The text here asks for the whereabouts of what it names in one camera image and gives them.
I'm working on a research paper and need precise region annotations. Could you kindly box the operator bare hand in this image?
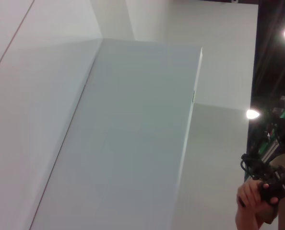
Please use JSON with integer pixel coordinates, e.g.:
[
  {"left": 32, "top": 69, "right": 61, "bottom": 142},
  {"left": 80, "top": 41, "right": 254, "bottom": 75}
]
[{"left": 237, "top": 180, "right": 279, "bottom": 208}]

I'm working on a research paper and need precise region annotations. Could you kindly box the black teleoperation handle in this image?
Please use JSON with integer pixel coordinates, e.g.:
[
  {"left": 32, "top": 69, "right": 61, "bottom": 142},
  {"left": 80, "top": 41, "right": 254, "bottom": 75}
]
[{"left": 239, "top": 152, "right": 285, "bottom": 205}]

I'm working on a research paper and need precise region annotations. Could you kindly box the operator bare forearm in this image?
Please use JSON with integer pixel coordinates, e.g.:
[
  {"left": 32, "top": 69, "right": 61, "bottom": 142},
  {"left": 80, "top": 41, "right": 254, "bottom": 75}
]
[{"left": 235, "top": 205, "right": 267, "bottom": 230}]

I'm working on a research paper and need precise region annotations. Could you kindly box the green metal frame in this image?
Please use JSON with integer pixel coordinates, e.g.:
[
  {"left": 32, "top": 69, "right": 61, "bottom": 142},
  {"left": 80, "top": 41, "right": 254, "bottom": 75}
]
[{"left": 242, "top": 95, "right": 285, "bottom": 182}]

